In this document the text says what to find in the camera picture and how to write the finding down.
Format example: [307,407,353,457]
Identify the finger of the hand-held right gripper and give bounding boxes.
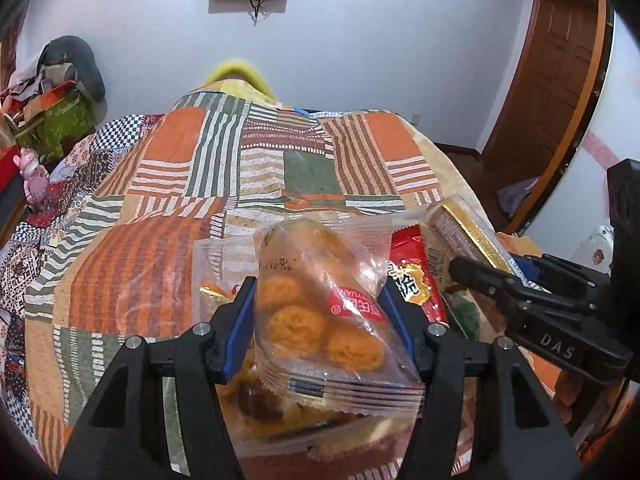
[448,257,552,312]
[511,253,609,292]

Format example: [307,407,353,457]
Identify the clear packet of round cookies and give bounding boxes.
[252,217,427,419]

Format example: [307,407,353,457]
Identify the green edged clear snack packet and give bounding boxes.
[450,294,482,342]

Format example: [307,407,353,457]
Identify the red snack packet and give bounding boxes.
[387,224,451,329]

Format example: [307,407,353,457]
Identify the grey purple cloth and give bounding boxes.
[498,176,542,220]

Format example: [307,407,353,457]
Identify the orange striped patchwork blanket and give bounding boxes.
[22,86,506,480]

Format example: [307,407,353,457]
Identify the yellow cushion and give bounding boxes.
[204,59,279,104]

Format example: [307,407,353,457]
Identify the orange cardboard box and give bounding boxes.
[29,86,77,112]

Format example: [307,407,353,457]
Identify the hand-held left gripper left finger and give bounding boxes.
[59,275,261,480]

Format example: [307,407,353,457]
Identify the black monitor cable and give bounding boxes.
[247,0,272,25]

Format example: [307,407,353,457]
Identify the checkered floral quilt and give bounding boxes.
[0,111,167,461]

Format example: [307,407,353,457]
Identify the pink plush toy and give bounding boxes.
[13,148,51,206]

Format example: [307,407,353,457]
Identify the red box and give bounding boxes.
[0,145,26,221]

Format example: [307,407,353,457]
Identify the gold cracker packet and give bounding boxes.
[426,198,517,287]

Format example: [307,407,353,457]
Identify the pile of clothes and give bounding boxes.
[0,57,76,111]

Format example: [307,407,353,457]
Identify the brown wooden door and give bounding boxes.
[481,0,615,235]

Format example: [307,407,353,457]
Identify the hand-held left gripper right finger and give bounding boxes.
[377,277,583,480]

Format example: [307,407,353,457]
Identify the large clear plastic bag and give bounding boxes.
[192,206,482,467]

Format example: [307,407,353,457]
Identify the green patterned bag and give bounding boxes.
[14,91,97,167]

